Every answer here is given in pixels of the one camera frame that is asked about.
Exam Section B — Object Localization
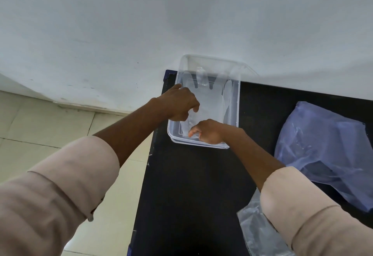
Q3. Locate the person's right hand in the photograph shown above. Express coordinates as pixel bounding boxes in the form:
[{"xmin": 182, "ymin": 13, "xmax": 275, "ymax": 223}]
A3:
[{"xmin": 188, "ymin": 119, "xmax": 234, "ymax": 145}]

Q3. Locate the person's left hand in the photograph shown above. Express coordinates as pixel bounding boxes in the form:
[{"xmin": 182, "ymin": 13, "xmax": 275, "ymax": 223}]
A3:
[{"xmin": 155, "ymin": 84, "xmax": 200, "ymax": 122}]

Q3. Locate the person's left forearm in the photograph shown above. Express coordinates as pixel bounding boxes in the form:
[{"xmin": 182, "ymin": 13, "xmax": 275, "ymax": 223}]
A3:
[{"xmin": 0, "ymin": 98, "xmax": 160, "ymax": 256}]

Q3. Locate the person's right forearm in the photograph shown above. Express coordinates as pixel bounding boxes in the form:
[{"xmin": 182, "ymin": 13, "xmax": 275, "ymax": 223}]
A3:
[{"xmin": 229, "ymin": 127, "xmax": 373, "ymax": 256}]

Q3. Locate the clear plastic glove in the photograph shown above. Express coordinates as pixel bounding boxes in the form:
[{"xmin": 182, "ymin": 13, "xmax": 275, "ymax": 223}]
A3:
[{"xmin": 179, "ymin": 67, "xmax": 234, "ymax": 137}]

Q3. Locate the clear plastic storage container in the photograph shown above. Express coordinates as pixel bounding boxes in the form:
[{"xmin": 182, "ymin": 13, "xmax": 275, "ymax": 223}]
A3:
[{"xmin": 167, "ymin": 54, "xmax": 259, "ymax": 149}]

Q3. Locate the clear plastic bag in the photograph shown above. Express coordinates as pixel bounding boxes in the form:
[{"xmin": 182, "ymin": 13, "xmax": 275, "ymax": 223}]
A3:
[{"xmin": 237, "ymin": 188, "xmax": 295, "ymax": 256}]

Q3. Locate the blue plastic bag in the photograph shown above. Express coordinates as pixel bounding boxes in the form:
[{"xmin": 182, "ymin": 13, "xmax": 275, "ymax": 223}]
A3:
[{"xmin": 274, "ymin": 101, "xmax": 373, "ymax": 213}]

